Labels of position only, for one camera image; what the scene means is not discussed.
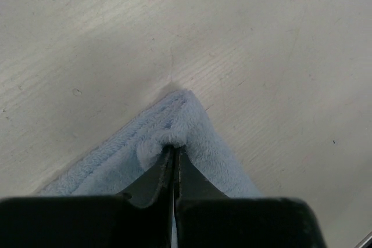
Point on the light blue towel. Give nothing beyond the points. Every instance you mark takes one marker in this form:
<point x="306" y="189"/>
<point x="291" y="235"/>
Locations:
<point x="179" y="120"/>

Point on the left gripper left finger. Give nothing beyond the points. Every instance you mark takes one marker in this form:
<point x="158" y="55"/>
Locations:
<point x="138" y="216"/>

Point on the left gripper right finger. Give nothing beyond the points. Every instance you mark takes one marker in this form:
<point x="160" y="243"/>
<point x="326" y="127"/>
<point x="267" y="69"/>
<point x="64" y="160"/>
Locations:
<point x="206" y="217"/>

